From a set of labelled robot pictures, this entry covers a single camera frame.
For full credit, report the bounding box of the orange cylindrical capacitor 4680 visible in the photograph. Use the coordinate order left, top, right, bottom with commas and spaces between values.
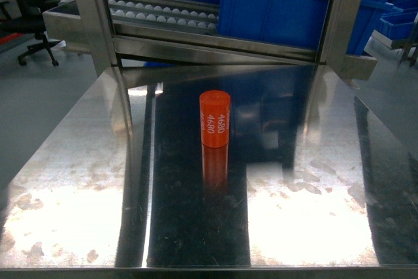
199, 90, 231, 148

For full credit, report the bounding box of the stainless steel roller rack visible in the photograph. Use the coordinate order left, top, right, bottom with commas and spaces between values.
43, 0, 377, 80

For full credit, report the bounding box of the large blue plastic bin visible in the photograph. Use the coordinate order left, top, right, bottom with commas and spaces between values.
217, 0, 391, 55

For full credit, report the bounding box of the small blue bin right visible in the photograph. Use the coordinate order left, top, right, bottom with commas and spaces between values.
376, 12, 417, 40

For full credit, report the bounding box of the black office chair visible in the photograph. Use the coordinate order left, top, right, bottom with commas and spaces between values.
1, 0, 60, 67

